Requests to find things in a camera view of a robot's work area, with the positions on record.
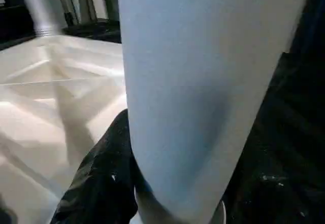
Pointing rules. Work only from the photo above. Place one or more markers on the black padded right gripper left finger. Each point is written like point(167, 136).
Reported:
point(101, 178)

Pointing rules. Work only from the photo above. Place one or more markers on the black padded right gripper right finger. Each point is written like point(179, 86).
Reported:
point(279, 196)

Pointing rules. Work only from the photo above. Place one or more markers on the white plastic table top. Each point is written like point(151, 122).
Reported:
point(38, 107)

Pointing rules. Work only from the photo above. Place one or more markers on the white plastic table leg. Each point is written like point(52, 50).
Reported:
point(203, 81)
point(40, 10)

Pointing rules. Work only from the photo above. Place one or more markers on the grey metal rack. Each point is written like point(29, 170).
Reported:
point(76, 3)

